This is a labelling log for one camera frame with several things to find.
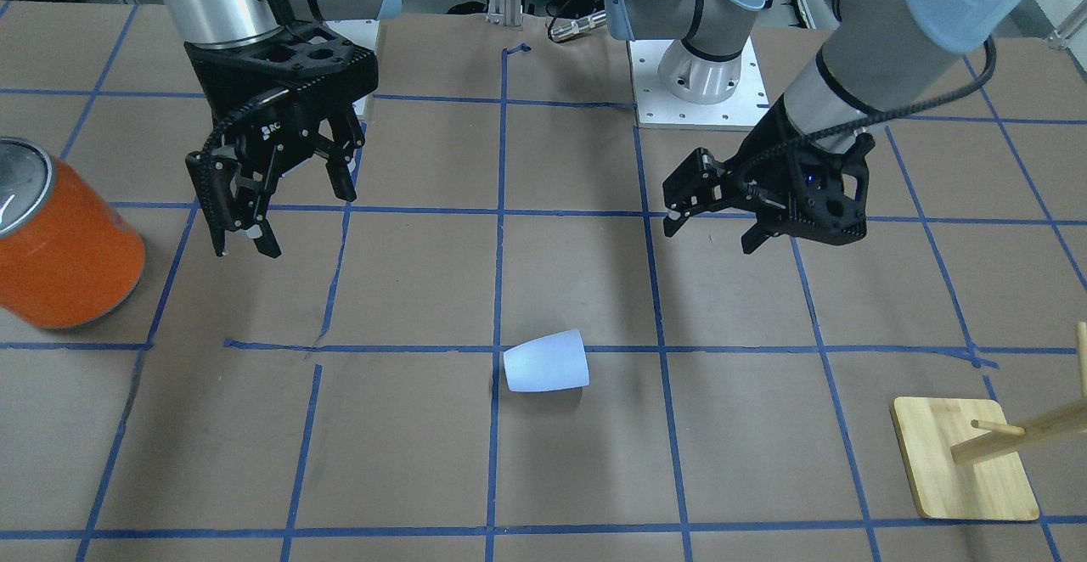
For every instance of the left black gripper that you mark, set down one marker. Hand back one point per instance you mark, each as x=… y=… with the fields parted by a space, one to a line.
x=767 y=160

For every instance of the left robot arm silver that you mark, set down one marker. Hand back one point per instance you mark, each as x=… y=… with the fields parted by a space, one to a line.
x=885 y=60

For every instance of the orange can silver lid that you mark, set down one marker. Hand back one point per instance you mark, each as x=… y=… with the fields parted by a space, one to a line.
x=67 y=257

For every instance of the light blue cup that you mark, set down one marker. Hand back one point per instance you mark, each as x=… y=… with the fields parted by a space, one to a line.
x=557 y=362

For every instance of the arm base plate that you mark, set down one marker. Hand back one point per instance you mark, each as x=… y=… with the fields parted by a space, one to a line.
x=366 y=35
x=671 y=94

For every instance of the metal cable connector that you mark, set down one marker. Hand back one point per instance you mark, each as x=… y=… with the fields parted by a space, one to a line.
x=577 y=27

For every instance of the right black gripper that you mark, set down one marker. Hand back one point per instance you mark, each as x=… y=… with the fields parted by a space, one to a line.
x=273 y=135

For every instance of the wooden mug tree stand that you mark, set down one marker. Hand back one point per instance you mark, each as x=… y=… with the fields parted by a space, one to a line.
x=962 y=456

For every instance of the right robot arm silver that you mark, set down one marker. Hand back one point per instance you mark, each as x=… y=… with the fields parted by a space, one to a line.
x=230 y=23

